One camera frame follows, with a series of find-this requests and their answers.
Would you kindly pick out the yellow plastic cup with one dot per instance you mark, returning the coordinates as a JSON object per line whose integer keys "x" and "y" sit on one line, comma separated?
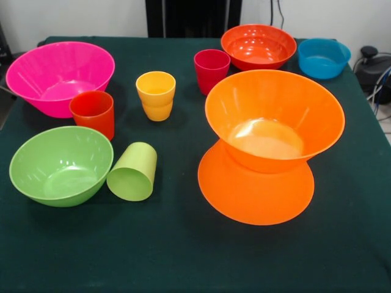
{"x": 155, "y": 103}

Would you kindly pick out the magenta plastic cup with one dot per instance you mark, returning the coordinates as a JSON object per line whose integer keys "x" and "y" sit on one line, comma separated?
{"x": 210, "y": 76}

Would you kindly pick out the green plastic cup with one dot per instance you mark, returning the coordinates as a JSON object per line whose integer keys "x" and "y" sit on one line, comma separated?
{"x": 131, "y": 183}

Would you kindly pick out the orange plastic bowl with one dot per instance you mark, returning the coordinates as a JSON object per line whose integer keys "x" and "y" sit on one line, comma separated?
{"x": 253, "y": 198}
{"x": 275, "y": 97}

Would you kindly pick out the red plastic cup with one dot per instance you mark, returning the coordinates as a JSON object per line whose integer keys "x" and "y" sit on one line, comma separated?
{"x": 91, "y": 117}

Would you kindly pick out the green plastic bowl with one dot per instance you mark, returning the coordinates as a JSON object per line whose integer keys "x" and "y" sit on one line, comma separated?
{"x": 61, "y": 164}

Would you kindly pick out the pink plastic bowl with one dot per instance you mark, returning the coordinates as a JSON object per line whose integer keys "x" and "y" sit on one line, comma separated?
{"x": 30, "y": 70}

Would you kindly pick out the dark green table cloth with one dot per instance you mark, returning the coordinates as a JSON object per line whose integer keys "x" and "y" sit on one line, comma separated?
{"x": 152, "y": 244}

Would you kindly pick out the red-orange plastic bowl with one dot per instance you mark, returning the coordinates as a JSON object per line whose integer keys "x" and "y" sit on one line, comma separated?
{"x": 259, "y": 42}

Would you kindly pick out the black cabinet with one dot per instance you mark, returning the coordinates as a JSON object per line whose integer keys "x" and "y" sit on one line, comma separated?
{"x": 189, "y": 18}

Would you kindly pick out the blue plastic bowl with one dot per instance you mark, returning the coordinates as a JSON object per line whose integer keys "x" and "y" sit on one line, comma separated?
{"x": 320, "y": 68}

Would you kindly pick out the black equipment box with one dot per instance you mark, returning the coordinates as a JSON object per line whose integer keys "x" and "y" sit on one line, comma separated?
{"x": 4, "y": 45}

